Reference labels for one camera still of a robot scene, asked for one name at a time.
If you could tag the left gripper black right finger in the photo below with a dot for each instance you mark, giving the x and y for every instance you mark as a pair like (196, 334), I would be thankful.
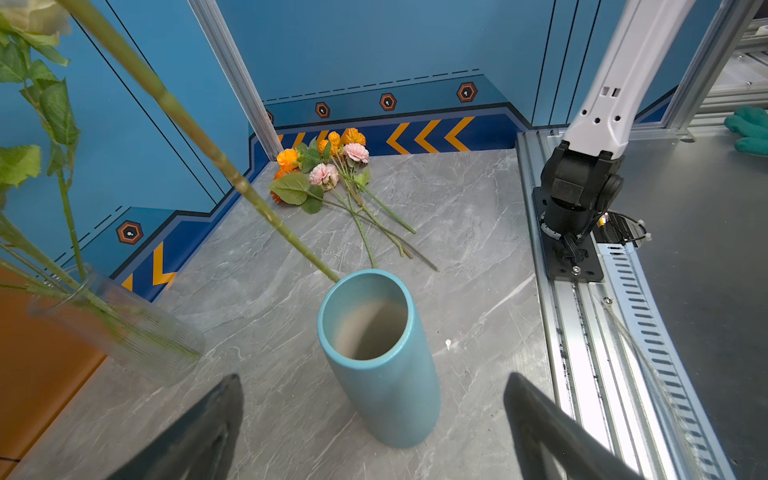
(538, 425)

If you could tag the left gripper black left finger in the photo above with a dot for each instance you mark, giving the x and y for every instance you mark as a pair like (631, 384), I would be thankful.
(199, 445)

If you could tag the orange gerbera with leaf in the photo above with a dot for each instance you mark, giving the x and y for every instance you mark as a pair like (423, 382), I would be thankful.
(294, 186)

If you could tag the pink peony flower stem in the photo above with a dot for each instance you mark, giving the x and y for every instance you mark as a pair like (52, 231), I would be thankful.
(353, 157)

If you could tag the small pink rose spray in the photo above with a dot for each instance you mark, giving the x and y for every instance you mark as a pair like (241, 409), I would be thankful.
(100, 28)

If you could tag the cream rose with leaves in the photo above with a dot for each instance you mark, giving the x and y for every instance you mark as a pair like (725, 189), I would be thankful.
(30, 37)

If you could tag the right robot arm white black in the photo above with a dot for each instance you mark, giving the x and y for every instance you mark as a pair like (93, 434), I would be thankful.
(580, 178)

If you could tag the clear glass vase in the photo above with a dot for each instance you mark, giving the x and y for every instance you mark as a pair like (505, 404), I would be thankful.
(135, 333)

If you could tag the teal ceramic vase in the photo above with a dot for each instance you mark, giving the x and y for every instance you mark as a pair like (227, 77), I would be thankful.
(372, 336)

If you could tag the orange flower stem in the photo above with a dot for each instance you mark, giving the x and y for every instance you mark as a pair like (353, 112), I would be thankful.
(287, 159)

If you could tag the green gloved hand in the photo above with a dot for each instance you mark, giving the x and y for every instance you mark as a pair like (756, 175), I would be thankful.
(750, 123)

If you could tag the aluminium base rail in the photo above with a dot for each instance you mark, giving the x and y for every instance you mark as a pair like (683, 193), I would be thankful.
(614, 366)

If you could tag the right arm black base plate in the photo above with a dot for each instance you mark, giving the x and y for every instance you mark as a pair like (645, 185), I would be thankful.
(565, 259)

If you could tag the aluminium corner post right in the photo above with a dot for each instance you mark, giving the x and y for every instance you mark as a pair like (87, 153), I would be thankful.
(224, 47)

